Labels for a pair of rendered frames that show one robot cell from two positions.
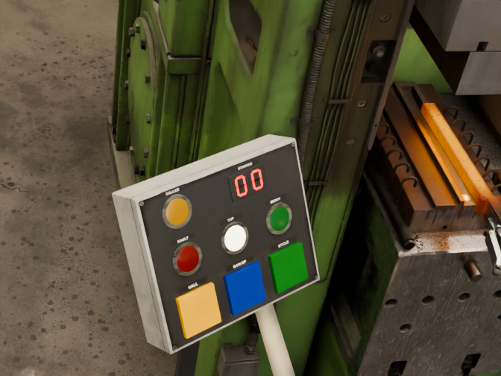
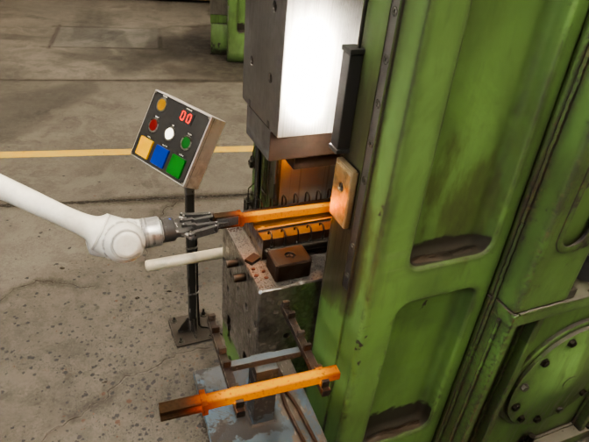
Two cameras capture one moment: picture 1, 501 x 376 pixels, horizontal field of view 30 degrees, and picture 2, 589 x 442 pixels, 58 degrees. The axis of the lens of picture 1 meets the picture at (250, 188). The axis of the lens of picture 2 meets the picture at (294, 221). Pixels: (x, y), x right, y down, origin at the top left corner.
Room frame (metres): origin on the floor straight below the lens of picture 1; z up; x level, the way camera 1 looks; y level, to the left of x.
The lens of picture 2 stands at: (1.47, -1.89, 1.98)
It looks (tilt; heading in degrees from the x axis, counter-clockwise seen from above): 33 degrees down; 84
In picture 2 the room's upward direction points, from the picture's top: 6 degrees clockwise
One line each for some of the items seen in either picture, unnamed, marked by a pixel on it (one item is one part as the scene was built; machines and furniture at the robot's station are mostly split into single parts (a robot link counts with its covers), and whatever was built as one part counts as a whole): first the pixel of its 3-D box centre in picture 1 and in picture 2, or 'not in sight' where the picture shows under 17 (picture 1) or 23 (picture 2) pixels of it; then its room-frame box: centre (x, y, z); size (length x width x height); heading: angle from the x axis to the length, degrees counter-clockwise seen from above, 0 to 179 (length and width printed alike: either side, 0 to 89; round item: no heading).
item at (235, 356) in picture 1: (238, 363); not in sight; (1.48, -0.05, 0.36); 0.09 x 0.07 x 0.12; 110
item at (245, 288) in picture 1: (244, 287); (160, 156); (1.13, -0.02, 1.01); 0.07 x 0.05 x 0.07; 135
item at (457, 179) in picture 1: (435, 139); (313, 217); (1.70, -0.38, 0.99); 0.42 x 0.05 x 0.01; 20
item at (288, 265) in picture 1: (287, 266); (176, 166); (1.20, -0.09, 1.01); 0.07 x 0.05 x 0.07; 135
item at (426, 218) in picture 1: (420, 151); (309, 222); (1.69, -0.36, 0.96); 0.42 x 0.20 x 0.09; 20
